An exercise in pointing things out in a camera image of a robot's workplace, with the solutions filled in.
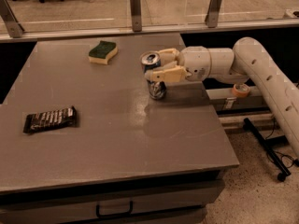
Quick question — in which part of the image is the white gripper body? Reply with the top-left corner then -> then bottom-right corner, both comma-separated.
178,46 -> 211,81

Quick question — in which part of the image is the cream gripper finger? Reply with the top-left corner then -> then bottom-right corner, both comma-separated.
145,65 -> 188,82
158,48 -> 179,65

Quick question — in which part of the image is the crushed redbull can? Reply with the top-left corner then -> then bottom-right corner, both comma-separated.
140,51 -> 166,100

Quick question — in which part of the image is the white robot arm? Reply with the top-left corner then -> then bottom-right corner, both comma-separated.
140,37 -> 299,158

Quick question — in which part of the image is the orange tape roll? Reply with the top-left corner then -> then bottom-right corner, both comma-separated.
232,84 -> 250,98

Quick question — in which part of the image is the green yellow sponge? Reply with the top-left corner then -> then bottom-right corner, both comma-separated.
88,41 -> 118,64

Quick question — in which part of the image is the black stand leg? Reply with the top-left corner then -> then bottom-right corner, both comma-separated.
243,118 -> 291,182

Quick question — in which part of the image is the black snack bar wrapper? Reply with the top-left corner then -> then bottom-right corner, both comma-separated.
23,106 -> 77,133

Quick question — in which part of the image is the grey table drawer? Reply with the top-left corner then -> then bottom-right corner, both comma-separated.
0,180 -> 224,224

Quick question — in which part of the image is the right metal glass bracket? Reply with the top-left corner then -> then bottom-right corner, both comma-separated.
205,0 -> 222,28

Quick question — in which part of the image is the metal glass bracket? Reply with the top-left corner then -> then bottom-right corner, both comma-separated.
205,0 -> 222,28
0,0 -> 24,38
130,0 -> 142,32

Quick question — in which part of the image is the grey metal rail box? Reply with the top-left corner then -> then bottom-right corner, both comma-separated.
206,86 -> 268,113

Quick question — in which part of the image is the middle metal glass bracket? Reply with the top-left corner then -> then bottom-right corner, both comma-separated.
130,0 -> 142,32

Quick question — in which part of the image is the black cable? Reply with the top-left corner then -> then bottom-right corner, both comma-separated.
264,117 -> 299,170

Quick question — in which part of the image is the black drawer handle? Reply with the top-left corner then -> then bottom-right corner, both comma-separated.
95,201 -> 134,219

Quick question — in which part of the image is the left metal glass bracket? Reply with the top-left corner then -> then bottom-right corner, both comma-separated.
0,0 -> 24,38

